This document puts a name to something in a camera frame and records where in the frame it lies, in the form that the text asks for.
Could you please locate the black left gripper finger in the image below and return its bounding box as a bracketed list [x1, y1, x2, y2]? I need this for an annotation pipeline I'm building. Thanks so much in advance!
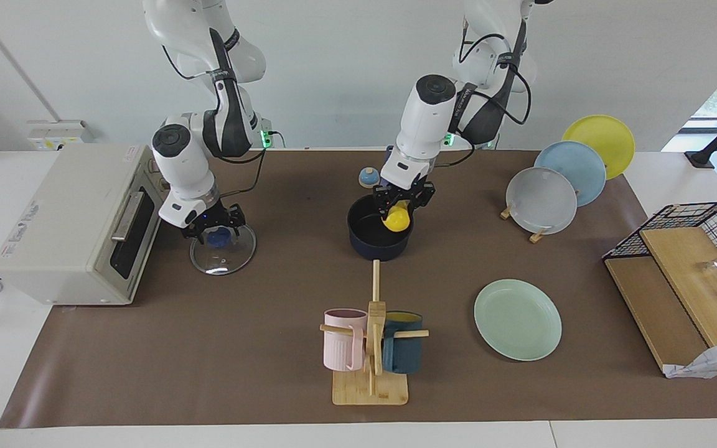
[374, 185, 398, 219]
[412, 180, 436, 210]

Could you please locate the yellow potato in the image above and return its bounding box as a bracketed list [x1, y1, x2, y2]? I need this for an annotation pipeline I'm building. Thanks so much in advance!
[382, 200, 411, 233]

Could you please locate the glass lid with blue knob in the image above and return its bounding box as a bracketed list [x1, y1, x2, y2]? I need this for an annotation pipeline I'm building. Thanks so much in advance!
[189, 221, 257, 276]

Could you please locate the dark blue pot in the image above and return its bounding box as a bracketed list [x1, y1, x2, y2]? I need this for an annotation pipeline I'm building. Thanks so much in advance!
[347, 146, 415, 262]

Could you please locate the wooden plate rack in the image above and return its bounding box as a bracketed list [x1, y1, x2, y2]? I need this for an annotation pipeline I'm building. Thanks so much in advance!
[500, 189, 581, 244]

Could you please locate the grey plate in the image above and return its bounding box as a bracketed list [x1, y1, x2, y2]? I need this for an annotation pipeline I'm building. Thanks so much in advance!
[506, 167, 578, 235]

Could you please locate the light blue plate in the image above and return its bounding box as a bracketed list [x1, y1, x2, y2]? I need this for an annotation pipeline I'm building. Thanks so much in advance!
[533, 141, 607, 207]

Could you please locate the green plate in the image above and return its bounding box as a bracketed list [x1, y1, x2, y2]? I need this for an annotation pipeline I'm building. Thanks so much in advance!
[474, 279, 563, 362]

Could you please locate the yellow plate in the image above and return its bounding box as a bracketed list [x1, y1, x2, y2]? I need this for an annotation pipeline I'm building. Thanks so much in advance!
[561, 114, 636, 181]

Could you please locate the brown table mat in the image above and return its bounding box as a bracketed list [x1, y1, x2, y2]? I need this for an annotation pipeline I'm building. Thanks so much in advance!
[0, 149, 717, 429]

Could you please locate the beige toaster oven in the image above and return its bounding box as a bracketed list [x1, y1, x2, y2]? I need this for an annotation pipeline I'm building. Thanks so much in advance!
[0, 144, 172, 306]

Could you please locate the pink ribbed mug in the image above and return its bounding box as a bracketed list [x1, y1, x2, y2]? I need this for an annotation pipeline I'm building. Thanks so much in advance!
[323, 309, 368, 372]

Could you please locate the dark teal mug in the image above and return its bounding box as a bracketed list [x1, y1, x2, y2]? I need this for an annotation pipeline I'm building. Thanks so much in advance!
[382, 310, 424, 375]

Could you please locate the white power strip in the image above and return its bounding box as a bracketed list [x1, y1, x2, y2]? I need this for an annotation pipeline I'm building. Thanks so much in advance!
[27, 120, 95, 152]

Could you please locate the wooden mug tree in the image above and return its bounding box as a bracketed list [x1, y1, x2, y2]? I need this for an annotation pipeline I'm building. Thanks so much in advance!
[319, 259, 429, 406]

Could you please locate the dark wooden shelf board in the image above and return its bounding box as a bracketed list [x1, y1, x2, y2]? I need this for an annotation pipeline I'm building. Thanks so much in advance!
[604, 255, 708, 374]

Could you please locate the white checked cloth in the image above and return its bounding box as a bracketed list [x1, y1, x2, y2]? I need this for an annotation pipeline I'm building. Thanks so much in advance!
[663, 338, 717, 379]

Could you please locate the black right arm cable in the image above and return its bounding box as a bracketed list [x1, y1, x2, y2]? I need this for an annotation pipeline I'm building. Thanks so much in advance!
[162, 28, 267, 201]

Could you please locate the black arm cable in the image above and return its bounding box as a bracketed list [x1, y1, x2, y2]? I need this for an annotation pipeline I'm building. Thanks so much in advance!
[162, 28, 267, 201]
[443, 25, 533, 169]

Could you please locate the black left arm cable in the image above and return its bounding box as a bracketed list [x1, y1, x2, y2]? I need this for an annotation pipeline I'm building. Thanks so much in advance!
[443, 25, 533, 169]

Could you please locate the black wire basket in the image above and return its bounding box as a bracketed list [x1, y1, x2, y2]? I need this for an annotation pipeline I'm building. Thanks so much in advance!
[602, 201, 717, 287]

